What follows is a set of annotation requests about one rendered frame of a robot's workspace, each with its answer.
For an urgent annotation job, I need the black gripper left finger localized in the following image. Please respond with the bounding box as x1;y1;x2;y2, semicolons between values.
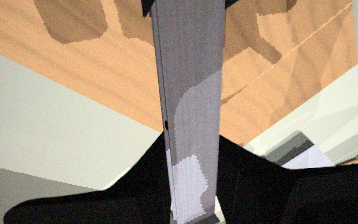
3;132;171;224

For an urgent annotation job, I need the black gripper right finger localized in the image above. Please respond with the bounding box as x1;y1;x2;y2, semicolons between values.
215;134;358;224

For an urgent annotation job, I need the wooden board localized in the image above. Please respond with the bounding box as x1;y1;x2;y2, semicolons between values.
0;0;358;147

